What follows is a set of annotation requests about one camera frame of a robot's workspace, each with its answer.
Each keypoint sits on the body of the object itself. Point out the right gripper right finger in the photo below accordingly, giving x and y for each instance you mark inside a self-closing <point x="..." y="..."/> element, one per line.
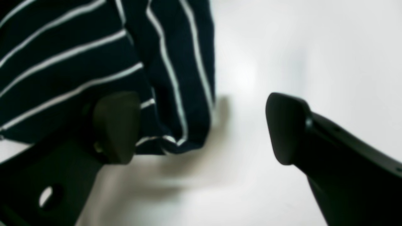
<point x="353" y="183"/>

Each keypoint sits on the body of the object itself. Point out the black white striped t-shirt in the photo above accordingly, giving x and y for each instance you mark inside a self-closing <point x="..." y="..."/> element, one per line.
<point x="58" y="55"/>

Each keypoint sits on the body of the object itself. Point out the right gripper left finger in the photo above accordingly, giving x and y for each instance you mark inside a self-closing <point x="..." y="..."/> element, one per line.
<point x="49" y="184"/>

